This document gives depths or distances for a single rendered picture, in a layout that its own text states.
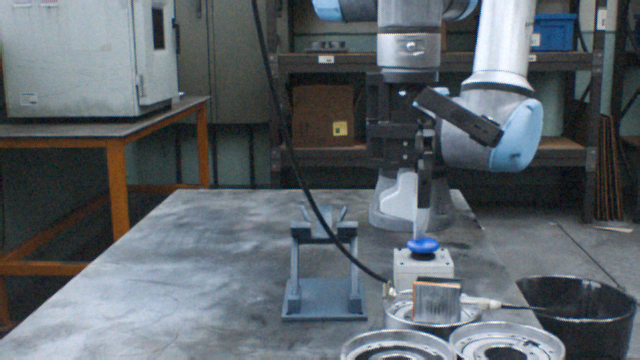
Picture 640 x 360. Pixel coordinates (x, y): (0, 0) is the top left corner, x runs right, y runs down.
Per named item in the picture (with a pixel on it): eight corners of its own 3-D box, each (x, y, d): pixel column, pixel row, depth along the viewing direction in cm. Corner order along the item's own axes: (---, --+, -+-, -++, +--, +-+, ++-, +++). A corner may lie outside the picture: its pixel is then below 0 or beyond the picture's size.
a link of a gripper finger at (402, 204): (379, 239, 89) (380, 168, 87) (426, 239, 88) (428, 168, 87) (380, 246, 86) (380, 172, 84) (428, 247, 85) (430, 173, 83)
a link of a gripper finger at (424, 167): (413, 202, 88) (414, 133, 86) (427, 202, 88) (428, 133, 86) (415, 211, 83) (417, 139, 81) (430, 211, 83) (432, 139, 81)
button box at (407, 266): (453, 300, 86) (454, 262, 85) (396, 300, 87) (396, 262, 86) (446, 278, 94) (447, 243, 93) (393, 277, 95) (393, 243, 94)
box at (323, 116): (366, 147, 415) (366, 84, 408) (284, 149, 414) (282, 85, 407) (361, 137, 455) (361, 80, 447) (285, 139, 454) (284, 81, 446)
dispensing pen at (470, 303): (544, 323, 72) (384, 308, 77) (546, 284, 71) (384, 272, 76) (545, 331, 70) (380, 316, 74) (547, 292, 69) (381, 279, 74)
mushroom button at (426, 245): (439, 282, 87) (440, 244, 86) (407, 282, 88) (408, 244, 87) (436, 271, 91) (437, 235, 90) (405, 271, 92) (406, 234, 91)
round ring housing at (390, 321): (432, 314, 82) (433, 281, 81) (501, 345, 74) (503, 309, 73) (362, 336, 76) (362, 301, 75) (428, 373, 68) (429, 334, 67)
